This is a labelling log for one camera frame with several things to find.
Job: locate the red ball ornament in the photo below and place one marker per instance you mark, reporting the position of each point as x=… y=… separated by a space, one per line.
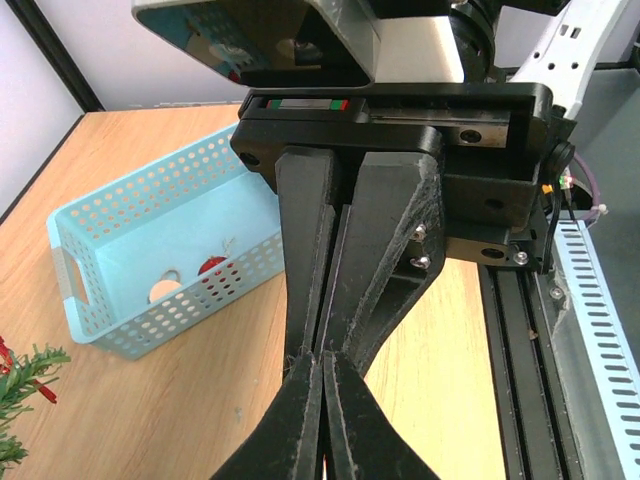
x=210 y=264

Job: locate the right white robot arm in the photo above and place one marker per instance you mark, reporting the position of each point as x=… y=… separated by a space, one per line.
x=563 y=61

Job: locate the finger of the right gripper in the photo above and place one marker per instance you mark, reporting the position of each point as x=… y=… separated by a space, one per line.
x=307 y=181

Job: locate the small green christmas tree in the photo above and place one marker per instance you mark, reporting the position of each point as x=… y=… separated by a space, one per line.
x=21 y=377

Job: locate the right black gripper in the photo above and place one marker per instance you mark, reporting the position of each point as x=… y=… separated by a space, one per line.
x=498 y=145

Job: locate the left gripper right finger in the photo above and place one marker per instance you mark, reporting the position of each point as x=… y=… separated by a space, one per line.
x=362 y=442

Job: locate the wooden heart ornament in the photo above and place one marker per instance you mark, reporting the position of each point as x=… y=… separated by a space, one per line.
x=162 y=288

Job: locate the light blue plastic basket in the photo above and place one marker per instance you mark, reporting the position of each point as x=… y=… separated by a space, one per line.
x=163 y=221

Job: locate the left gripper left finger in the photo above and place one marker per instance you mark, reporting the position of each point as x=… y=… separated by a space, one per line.
x=286 y=442

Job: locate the white cable duct rail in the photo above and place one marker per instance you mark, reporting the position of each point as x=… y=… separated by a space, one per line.
x=596 y=366

